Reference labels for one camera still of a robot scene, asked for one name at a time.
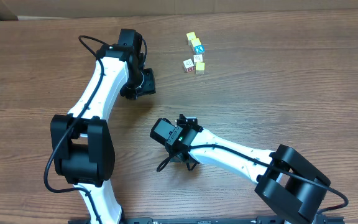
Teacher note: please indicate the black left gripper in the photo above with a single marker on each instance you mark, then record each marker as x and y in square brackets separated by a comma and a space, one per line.
[148, 87]

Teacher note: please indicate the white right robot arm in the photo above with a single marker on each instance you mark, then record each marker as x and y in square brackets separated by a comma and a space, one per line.
[286, 181]

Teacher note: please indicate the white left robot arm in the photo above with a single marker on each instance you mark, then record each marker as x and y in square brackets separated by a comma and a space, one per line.
[83, 152]

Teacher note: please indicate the wooden block red letter M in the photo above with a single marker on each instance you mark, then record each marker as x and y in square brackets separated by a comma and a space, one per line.
[188, 65]

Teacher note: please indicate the wooden block yellow top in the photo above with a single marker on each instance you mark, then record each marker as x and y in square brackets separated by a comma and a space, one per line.
[200, 68]

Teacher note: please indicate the plain wooden picture block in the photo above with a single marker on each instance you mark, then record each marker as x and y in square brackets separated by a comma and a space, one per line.
[197, 58]

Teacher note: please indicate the wooden block blue X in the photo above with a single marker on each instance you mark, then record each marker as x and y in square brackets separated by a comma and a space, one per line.
[197, 46]

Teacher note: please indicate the far yellow wooden block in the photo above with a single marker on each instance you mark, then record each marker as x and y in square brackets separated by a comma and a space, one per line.
[190, 36]

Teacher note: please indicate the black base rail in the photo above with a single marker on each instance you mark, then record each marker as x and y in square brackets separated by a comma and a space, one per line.
[320, 219]

